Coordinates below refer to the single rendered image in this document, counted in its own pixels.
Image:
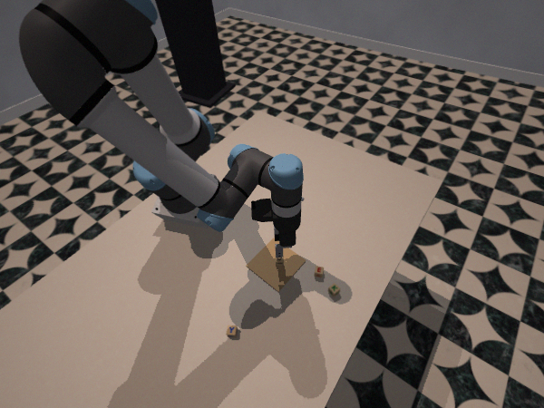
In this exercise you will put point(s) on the tan square mat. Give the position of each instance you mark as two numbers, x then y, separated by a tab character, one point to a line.
263	264

